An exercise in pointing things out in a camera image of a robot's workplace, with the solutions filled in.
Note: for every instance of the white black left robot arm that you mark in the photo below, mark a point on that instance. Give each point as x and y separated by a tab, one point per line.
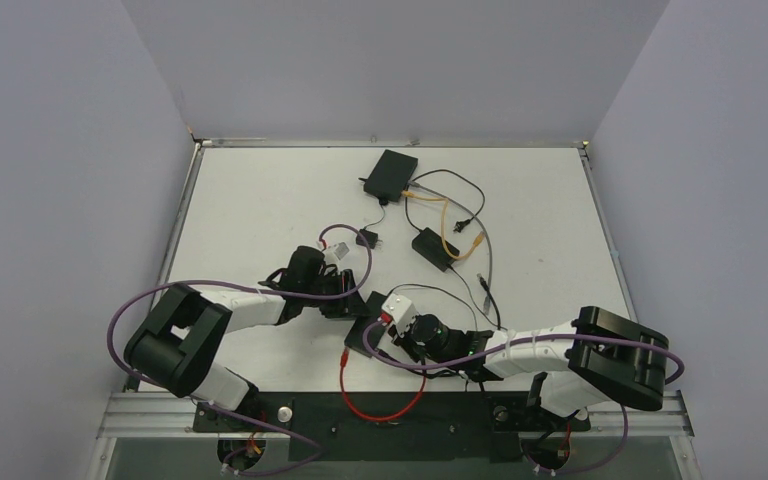
176	345

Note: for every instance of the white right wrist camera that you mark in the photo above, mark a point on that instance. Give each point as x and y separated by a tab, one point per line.
397	314

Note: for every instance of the black mounting base plate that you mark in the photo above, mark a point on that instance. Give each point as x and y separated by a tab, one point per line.
441	426

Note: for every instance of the large black network switch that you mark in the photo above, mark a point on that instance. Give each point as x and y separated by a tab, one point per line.
390	176

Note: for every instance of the small black wall adapter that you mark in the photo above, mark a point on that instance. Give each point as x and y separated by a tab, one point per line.
367	238

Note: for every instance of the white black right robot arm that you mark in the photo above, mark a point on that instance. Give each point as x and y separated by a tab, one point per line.
598	356

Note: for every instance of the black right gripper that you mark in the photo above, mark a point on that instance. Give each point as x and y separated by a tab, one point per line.
379	333

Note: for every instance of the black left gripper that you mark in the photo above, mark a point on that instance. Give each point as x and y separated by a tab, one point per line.
350	306

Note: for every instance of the black power adapter brick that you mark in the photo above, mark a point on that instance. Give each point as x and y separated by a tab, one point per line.
429	245

